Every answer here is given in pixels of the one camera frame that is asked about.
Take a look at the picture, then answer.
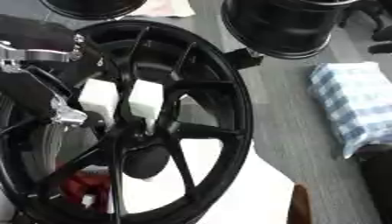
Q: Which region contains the blue white checked cloth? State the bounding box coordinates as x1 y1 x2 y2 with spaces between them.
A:
306 60 392 160

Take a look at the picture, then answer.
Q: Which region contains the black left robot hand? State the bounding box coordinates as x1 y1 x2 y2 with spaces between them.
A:
0 14 173 180

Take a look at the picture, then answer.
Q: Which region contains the white pin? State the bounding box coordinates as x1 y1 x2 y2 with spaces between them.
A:
127 79 165 137
76 78 122 130

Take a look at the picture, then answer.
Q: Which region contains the black wheel rim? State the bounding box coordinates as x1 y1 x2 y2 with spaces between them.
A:
219 0 361 60
38 0 151 21

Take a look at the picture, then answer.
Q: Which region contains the white paper sheet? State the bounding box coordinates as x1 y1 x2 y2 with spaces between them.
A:
125 0 198 18

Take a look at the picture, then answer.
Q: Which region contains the black office chair base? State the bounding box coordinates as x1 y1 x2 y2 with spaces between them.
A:
338 0 392 55

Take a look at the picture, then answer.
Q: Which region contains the brown wooden chair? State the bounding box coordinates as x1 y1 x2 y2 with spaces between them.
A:
284 183 314 224

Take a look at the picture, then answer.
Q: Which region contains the black spoked wheel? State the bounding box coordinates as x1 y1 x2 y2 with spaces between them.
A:
0 18 256 224

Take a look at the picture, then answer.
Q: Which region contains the red object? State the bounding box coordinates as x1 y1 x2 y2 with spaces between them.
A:
56 170 116 215

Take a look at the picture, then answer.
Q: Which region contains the black wheel stand block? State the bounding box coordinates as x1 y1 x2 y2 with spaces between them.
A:
221 47 265 71

